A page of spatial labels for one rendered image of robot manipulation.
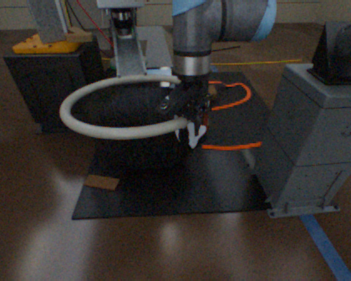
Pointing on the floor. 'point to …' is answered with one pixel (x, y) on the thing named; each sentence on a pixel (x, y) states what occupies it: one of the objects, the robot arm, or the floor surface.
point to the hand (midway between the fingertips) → (185, 141)
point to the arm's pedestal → (309, 143)
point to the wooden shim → (101, 182)
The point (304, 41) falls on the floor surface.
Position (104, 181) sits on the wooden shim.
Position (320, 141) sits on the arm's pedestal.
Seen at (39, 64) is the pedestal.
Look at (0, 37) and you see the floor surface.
